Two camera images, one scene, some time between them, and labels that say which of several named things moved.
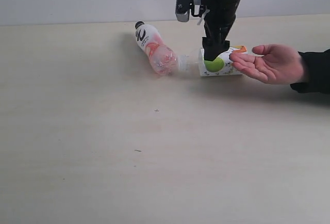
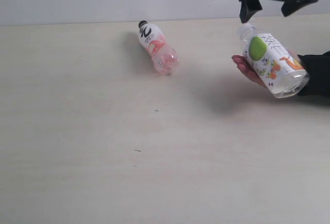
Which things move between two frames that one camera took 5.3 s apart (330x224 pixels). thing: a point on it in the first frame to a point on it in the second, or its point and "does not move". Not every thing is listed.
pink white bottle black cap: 163,59 does not move
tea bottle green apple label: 220,65 to 281,70
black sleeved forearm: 316,66 does not move
